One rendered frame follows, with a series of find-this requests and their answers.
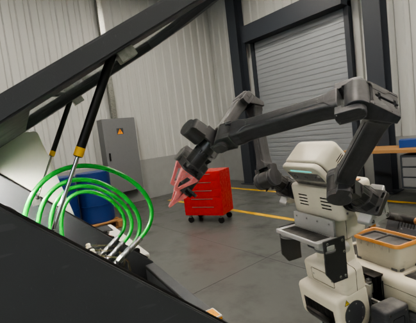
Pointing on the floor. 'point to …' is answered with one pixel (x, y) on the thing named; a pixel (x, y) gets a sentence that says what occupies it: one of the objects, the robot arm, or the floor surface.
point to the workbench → (406, 161)
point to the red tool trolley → (211, 195)
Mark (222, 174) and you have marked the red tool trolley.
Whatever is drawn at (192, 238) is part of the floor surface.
